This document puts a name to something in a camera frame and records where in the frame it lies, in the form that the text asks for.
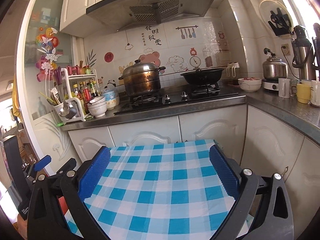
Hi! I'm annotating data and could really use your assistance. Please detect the white bowl with food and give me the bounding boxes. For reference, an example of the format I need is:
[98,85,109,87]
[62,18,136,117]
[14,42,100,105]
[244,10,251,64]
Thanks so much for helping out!
[238,77,262,92]

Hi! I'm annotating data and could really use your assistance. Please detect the stacked white bowls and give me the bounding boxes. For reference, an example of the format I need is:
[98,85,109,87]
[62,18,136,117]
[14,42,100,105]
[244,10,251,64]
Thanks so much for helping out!
[87,96,107,118]

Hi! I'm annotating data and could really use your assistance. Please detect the white dish rack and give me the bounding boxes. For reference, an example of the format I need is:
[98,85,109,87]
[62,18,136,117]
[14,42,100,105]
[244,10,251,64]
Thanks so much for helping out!
[54,67,98,125]

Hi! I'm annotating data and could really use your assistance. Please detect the yellow mug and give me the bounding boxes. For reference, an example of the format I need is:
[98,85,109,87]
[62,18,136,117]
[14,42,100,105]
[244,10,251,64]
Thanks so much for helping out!
[297,83,311,104]

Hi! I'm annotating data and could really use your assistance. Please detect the large brass stock pot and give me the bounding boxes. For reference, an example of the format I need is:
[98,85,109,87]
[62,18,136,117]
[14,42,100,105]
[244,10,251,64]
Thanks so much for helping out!
[118,60,166,97]

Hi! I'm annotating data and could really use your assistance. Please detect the steel range hood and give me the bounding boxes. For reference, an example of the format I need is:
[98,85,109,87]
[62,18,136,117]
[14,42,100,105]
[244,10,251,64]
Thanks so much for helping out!
[86,0,214,32]

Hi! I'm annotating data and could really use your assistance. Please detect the black gas stove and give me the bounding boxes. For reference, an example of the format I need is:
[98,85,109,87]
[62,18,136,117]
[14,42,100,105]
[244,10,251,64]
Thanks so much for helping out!
[114,83,239,115]

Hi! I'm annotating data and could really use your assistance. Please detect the black knife holder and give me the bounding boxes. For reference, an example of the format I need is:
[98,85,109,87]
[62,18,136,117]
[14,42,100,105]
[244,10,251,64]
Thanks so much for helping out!
[268,8,293,36]

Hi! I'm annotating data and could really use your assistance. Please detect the white kitchen base cabinets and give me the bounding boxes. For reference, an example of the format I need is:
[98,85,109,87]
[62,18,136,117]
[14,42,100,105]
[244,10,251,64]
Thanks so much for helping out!
[68,105,319,237]

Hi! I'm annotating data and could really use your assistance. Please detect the steel kettle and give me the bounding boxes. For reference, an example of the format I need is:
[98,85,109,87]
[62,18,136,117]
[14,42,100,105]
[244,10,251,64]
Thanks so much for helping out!
[263,48,288,80]

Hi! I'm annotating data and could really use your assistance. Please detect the steel thermos flask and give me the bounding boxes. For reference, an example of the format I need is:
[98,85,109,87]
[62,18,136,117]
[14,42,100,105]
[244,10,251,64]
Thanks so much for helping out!
[291,25,316,81]

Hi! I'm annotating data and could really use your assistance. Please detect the blue white panda mug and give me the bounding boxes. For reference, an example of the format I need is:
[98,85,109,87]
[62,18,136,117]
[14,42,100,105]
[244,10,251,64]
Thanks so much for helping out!
[104,89,117,111]

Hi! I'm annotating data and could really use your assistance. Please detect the black wok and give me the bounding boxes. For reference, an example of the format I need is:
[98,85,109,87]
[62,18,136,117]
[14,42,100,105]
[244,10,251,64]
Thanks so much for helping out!
[180,68,224,86]

